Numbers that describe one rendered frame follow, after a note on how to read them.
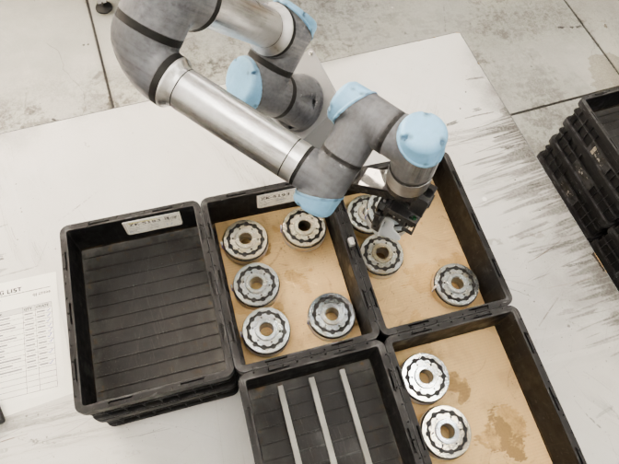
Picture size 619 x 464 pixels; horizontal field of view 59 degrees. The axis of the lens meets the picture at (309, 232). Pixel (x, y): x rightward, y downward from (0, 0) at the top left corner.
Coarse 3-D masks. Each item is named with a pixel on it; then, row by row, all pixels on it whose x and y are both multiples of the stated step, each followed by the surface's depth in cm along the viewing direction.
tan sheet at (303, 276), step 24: (264, 216) 132; (240, 264) 126; (288, 264) 127; (312, 264) 127; (336, 264) 128; (288, 288) 124; (312, 288) 125; (336, 288) 125; (240, 312) 121; (288, 312) 122; (312, 336) 120
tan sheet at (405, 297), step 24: (432, 216) 135; (360, 240) 131; (408, 240) 132; (432, 240) 132; (456, 240) 133; (408, 264) 129; (432, 264) 129; (384, 288) 126; (408, 288) 126; (456, 288) 127; (384, 312) 123; (408, 312) 124; (432, 312) 124
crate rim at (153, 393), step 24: (120, 216) 119; (144, 216) 120; (72, 288) 111; (216, 288) 113; (72, 312) 109; (216, 312) 111; (72, 336) 107; (72, 360) 105; (192, 384) 104; (96, 408) 101
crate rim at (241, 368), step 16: (240, 192) 123; (256, 192) 123; (336, 208) 123; (208, 224) 121; (208, 240) 117; (352, 256) 118; (224, 288) 113; (224, 304) 112; (368, 304) 114; (368, 320) 112; (368, 336) 111; (304, 352) 108; (320, 352) 108; (240, 368) 106; (256, 368) 106
